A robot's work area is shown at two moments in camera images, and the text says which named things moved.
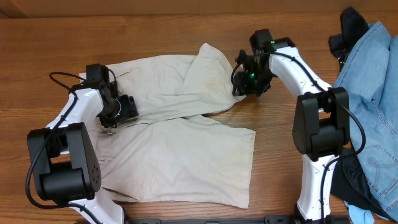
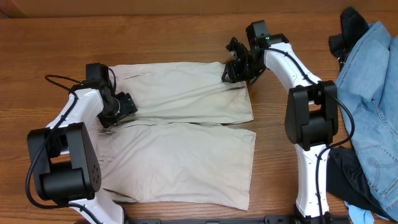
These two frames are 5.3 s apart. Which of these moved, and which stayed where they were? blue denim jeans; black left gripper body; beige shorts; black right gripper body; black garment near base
Moved: beige shorts; black right gripper body
Stayed: black left gripper body; blue denim jeans; black garment near base
